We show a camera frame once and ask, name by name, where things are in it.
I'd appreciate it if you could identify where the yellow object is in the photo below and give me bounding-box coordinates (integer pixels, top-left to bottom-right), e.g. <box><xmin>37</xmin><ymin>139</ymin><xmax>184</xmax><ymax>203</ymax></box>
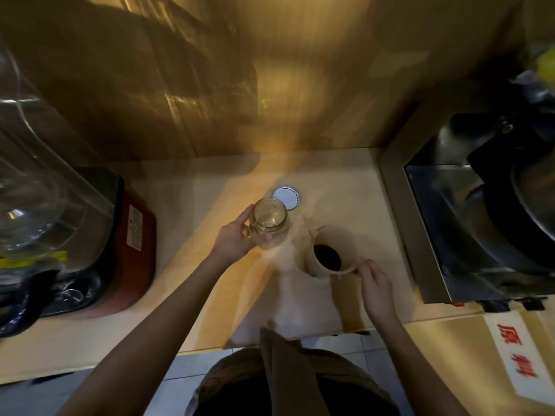
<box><xmin>532</xmin><ymin>47</ymin><xmax>555</xmax><ymax>88</ymax></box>

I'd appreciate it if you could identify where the person's left forearm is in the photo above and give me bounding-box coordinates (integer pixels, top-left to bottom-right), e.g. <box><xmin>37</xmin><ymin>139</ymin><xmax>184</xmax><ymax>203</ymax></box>
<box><xmin>56</xmin><ymin>253</ymin><xmax>237</xmax><ymax>416</ymax></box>

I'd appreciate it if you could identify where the person's left hand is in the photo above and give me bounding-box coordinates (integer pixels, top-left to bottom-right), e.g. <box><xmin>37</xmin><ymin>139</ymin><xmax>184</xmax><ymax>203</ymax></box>
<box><xmin>211</xmin><ymin>204</ymin><xmax>272</xmax><ymax>265</ymax></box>

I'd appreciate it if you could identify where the person's brown apron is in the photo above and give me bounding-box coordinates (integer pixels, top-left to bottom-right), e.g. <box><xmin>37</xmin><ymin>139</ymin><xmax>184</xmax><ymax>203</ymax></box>
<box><xmin>186</xmin><ymin>326</ymin><xmax>400</xmax><ymax>416</ymax></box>

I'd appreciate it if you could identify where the round metal counter cap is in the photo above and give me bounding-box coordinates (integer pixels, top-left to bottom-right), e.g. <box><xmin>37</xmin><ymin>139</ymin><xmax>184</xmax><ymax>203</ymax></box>
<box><xmin>272</xmin><ymin>185</ymin><xmax>301</xmax><ymax>211</ymax></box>

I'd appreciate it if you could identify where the white sign with red print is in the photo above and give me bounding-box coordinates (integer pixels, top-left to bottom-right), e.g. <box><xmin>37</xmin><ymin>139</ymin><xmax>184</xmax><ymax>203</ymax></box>
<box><xmin>483</xmin><ymin>313</ymin><xmax>555</xmax><ymax>406</ymax></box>

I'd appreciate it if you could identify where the person's right hand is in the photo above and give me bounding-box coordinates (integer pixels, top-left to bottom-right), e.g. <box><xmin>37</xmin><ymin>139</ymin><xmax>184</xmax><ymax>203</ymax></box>
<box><xmin>356</xmin><ymin>257</ymin><xmax>400</xmax><ymax>328</ymax></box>

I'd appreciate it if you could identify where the red and black blender base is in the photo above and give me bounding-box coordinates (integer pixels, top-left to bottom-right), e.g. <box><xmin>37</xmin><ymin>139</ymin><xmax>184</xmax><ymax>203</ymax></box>
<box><xmin>0</xmin><ymin>166</ymin><xmax>157</xmax><ymax>339</ymax></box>

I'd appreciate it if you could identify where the clear plastic blender jar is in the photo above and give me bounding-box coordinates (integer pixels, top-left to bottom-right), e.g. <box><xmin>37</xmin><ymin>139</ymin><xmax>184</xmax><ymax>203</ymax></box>
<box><xmin>0</xmin><ymin>43</ymin><xmax>116</xmax><ymax>267</ymax></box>

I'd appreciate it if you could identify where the clear glass jar mug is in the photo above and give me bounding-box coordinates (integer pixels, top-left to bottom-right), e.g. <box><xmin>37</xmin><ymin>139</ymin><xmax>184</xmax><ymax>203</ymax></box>
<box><xmin>242</xmin><ymin>197</ymin><xmax>291</xmax><ymax>250</ymax></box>

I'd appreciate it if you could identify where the stainless steel counter appliance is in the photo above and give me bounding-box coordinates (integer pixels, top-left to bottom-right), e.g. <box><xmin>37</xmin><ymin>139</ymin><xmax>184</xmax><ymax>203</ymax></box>
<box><xmin>379</xmin><ymin>110</ymin><xmax>555</xmax><ymax>306</ymax></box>

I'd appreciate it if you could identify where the beige pitcher with dark liquid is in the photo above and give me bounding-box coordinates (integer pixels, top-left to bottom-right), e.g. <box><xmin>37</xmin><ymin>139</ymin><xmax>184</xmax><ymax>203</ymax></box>
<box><xmin>298</xmin><ymin>225</ymin><xmax>361</xmax><ymax>280</ymax></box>

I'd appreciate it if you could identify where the black round pan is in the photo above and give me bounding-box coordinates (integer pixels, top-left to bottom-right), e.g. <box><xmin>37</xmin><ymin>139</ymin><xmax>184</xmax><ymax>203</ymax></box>
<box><xmin>466</xmin><ymin>121</ymin><xmax>555</xmax><ymax>258</ymax></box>

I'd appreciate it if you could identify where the person's right forearm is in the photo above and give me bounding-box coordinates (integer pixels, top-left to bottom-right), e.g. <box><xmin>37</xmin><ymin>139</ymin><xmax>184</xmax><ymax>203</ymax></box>
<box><xmin>371</xmin><ymin>314</ymin><xmax>471</xmax><ymax>416</ymax></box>

